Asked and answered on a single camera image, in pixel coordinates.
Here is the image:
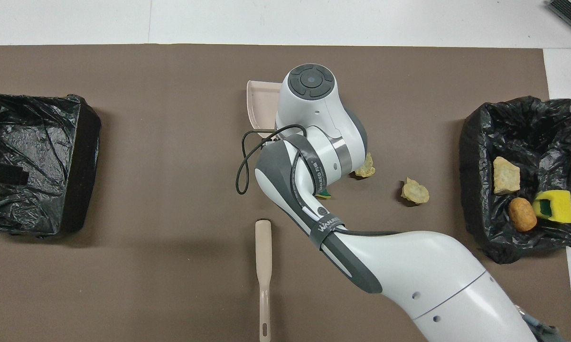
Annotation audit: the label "large yellow sponge piece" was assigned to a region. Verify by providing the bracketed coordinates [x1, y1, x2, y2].
[537, 190, 571, 224]

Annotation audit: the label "brown table mat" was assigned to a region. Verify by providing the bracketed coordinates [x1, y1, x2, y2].
[0, 44, 571, 342]

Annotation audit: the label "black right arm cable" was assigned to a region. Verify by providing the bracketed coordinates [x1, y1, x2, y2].
[235, 124, 402, 237]

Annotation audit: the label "beige hand brush black bristles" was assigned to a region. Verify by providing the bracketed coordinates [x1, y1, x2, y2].
[255, 219, 272, 342]

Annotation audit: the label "beige plastic dustpan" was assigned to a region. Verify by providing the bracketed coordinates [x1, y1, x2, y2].
[246, 80, 286, 139]

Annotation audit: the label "orange crusted bread piece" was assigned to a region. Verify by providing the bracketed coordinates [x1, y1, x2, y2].
[493, 156, 522, 195]

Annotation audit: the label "pale bread chunk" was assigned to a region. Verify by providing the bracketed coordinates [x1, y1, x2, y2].
[354, 152, 376, 179]
[401, 177, 430, 205]

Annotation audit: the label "brown oval bread roll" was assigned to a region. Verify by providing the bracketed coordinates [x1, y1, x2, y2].
[508, 197, 538, 233]

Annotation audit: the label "yellow sponge piece green side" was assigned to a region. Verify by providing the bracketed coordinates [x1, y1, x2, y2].
[532, 199, 556, 220]

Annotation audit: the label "black bag-lined bin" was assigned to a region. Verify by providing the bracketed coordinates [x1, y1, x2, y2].
[459, 96, 571, 266]
[0, 94, 102, 237]

